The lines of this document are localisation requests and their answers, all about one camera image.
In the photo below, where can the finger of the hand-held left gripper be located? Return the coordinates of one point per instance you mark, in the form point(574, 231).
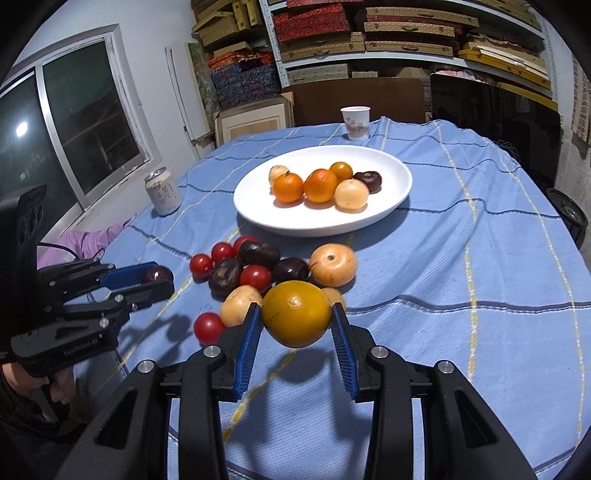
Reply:
point(127, 276)
point(147, 295)

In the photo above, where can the blue striped tablecloth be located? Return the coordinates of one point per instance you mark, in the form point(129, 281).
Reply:
point(438, 277)

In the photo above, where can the stacked woven storage boxes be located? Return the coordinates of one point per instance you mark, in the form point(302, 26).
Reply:
point(318, 18)

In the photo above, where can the aluminium sliding window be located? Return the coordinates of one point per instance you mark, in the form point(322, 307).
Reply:
point(87, 120)

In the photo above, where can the pink cloth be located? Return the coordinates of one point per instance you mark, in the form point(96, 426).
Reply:
point(83, 242)

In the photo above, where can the white metal shelf rack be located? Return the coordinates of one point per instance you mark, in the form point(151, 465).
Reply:
point(392, 56)

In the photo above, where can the white paper cup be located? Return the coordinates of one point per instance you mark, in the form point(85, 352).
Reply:
point(356, 124)

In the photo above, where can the orange mandarin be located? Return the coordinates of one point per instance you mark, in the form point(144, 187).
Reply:
point(287, 187)
point(321, 185)

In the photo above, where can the white plate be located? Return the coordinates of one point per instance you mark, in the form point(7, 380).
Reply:
point(318, 221)

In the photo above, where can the small tan longan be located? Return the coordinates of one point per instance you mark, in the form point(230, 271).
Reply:
point(334, 295)

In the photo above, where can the hanging bamboo blind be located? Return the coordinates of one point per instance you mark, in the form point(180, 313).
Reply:
point(581, 106)

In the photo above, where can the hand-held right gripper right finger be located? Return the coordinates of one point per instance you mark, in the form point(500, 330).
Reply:
point(344, 355)

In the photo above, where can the black panel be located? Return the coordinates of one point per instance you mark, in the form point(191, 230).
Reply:
point(485, 115)

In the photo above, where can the tan asian pear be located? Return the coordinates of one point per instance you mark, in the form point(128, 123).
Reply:
point(239, 311)
point(352, 194)
point(278, 173)
point(332, 264)

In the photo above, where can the dark purple plum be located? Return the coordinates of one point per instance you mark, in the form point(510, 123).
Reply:
point(369, 180)
point(258, 254)
point(158, 275)
point(225, 277)
point(290, 270)

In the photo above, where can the brown wooden board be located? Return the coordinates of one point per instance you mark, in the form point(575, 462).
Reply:
point(323, 99)

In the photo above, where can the pile of brocade boxes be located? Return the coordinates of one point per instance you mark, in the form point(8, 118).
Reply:
point(240, 78)

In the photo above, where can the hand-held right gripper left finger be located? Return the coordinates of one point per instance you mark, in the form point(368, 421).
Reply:
point(247, 355)

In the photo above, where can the green patterned panel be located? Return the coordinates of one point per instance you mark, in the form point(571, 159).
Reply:
point(203, 83)

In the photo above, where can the framed picture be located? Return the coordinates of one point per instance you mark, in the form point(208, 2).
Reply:
point(251, 121)

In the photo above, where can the white drink can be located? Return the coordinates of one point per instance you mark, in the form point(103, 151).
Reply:
point(161, 194)

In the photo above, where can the person's left hand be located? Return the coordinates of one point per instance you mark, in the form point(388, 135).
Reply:
point(62, 392)

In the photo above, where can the black round stool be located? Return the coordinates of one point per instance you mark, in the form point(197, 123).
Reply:
point(570, 212)

